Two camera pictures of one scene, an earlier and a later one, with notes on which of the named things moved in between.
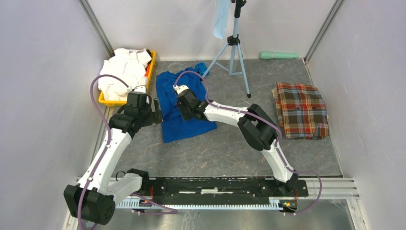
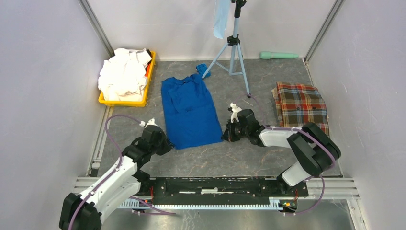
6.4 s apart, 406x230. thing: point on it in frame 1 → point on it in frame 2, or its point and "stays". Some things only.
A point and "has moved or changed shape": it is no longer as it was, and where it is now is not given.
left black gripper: (154, 117) → (168, 145)
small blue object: (202, 68) stays
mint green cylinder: (267, 55) stays
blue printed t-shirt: (179, 94) has moved or changed shape
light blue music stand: (235, 40) stays
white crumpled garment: (130, 65) stays
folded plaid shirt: (301, 110) stays
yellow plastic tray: (101, 99) stays
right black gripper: (186, 116) → (228, 135)
